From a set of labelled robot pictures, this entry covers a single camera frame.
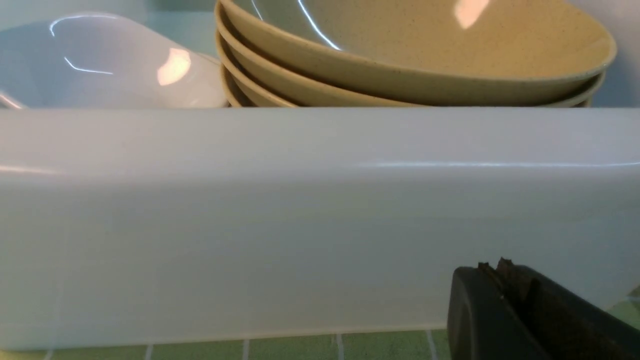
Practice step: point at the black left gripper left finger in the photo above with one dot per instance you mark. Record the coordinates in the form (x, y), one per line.
(482, 325)

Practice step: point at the white square dish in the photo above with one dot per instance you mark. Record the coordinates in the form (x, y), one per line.
(95, 60)

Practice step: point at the large white plastic tub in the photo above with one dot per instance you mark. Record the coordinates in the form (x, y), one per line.
(130, 226)

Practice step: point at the tan noodle bowl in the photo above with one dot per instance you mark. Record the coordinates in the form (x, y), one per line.
(425, 45)

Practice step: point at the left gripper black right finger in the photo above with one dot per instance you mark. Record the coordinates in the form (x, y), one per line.
(565, 325)

